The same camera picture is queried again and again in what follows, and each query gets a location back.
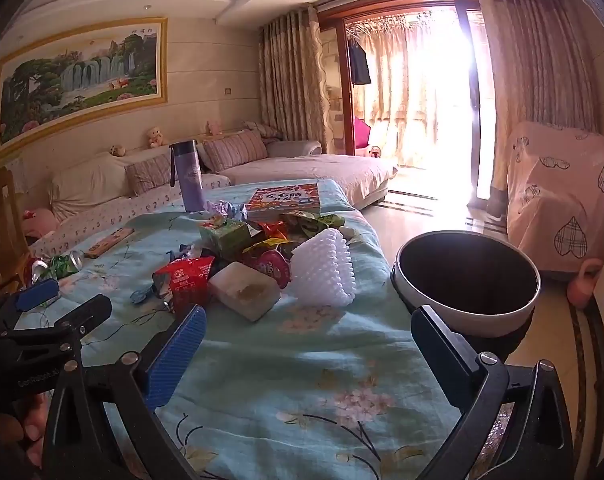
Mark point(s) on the red jelly cup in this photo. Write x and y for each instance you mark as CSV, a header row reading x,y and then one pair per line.
x,y
269,267

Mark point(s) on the heart print furniture cover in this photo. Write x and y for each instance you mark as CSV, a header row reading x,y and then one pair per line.
x,y
561,200

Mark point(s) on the sheer balcony curtain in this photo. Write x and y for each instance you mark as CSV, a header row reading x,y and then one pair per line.
x,y
406,75

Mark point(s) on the purple water bottle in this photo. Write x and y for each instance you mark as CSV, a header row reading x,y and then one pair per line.
x,y
187,180

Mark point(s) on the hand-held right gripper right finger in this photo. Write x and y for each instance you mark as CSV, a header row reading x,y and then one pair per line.
x,y
434,352

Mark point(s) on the large pink plush toy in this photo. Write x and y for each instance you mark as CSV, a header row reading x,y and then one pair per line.
x,y
39,222

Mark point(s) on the dark hanging garment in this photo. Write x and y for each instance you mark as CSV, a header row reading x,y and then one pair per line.
x,y
360,62

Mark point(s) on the orange snack wrapper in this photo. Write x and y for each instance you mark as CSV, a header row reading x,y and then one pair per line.
x,y
272,230

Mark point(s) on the magenta chair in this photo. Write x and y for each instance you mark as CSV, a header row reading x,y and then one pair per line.
x,y
362,131

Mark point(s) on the blue candy wrapper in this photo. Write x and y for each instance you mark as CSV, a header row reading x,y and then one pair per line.
x,y
143,296

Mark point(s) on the cream pillow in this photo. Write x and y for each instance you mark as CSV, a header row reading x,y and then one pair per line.
x,y
87,185

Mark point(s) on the floral blue tablecloth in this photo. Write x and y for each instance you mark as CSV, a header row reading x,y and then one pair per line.
x,y
292,375

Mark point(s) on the person's left hand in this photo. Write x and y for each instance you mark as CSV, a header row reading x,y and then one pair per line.
x,y
29,427

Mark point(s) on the checked pink pillow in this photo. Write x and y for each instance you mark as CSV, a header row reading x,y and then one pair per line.
x,y
262,130

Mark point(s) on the green orange snack packet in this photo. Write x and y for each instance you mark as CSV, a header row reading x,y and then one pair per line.
x,y
302,222

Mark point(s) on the framed waterfall painting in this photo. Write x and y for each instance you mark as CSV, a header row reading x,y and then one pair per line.
x,y
82,80

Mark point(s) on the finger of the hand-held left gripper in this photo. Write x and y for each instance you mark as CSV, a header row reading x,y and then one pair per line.
x,y
82,315
37,295

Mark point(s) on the large striped pillow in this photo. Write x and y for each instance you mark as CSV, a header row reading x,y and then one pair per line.
x,y
234,152

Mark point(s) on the white foam fruit net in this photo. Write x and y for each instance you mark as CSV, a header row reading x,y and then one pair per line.
x,y
324,270

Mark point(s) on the white plush bear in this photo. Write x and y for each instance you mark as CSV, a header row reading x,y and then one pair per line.
x,y
155,136

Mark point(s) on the beige patterned curtain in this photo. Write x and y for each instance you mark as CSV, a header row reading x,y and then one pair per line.
x,y
536,55
292,75

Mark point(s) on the white round trash bin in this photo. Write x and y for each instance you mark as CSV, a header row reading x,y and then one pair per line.
x,y
474,305

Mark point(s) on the green drink carton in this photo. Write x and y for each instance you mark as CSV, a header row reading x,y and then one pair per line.
x,y
224,237

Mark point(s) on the crumpled purple paper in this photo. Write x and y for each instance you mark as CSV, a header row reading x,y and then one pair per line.
x,y
227,208

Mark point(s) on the red snack packet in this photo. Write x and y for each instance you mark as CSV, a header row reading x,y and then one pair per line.
x,y
184,280

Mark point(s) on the colourful children's book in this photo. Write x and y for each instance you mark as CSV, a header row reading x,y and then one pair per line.
x,y
284,200

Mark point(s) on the small pink plush toy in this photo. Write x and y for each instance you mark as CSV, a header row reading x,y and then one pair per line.
x,y
214,127

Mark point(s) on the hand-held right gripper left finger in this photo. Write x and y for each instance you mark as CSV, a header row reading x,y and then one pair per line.
x,y
178,352

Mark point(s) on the small brown plush toy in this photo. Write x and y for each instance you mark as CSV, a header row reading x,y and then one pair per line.
x,y
117,150

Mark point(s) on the white foam block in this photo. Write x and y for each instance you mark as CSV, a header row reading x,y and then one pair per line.
x,y
244,290

